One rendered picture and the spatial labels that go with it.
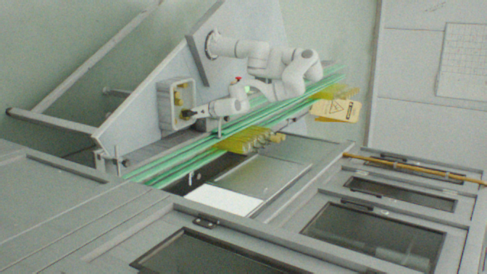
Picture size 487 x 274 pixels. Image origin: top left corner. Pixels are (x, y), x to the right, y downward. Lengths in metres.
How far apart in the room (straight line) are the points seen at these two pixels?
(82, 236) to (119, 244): 0.08
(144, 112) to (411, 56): 6.29
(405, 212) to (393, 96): 6.10
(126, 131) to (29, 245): 0.97
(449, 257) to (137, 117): 1.36
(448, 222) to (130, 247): 1.35
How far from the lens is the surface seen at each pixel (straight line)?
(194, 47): 2.15
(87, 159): 2.51
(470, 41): 7.65
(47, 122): 2.17
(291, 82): 1.83
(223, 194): 1.92
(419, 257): 1.72
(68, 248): 1.01
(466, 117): 7.88
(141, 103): 1.96
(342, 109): 5.49
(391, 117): 8.09
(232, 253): 0.97
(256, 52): 2.07
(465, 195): 2.25
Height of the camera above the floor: 2.11
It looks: 30 degrees down
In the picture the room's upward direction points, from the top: 102 degrees clockwise
